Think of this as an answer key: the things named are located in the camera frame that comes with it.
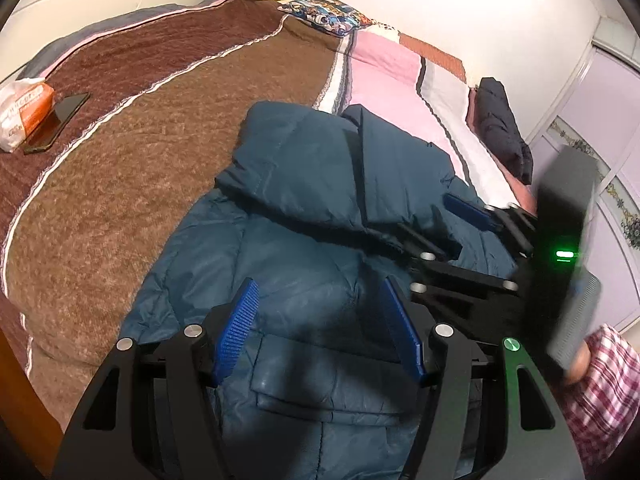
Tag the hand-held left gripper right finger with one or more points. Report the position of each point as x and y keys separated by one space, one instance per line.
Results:
x=402 y=332

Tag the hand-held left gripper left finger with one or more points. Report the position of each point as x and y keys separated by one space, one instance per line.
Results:
x=235 y=332

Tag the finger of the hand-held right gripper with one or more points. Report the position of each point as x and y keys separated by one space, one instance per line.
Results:
x=470 y=212
x=465 y=290

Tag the teal puffer jacket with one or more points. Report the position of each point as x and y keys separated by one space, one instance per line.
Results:
x=300 y=260

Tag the person's right forearm plaid sleeve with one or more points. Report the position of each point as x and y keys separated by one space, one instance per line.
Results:
x=610 y=390

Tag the person's right hand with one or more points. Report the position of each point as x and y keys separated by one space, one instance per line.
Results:
x=579 y=366

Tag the black jacket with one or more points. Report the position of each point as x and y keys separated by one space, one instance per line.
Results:
x=500 y=120

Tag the lilac wardrobe door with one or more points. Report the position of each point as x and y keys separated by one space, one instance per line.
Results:
x=600 y=110

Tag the pink patchwork quilt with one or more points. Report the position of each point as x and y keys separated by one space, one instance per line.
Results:
x=390 y=60

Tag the brown fleece blanket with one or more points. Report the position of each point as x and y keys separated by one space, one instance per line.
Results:
x=125 y=160

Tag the cartoon printed pillow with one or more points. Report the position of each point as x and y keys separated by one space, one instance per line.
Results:
x=325 y=15

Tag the black smartphone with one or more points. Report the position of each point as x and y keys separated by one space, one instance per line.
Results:
x=57 y=122

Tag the orange and white plastic bag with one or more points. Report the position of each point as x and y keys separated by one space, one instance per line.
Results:
x=22 y=110

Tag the wooden bed frame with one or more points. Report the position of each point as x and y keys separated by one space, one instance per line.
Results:
x=20 y=400

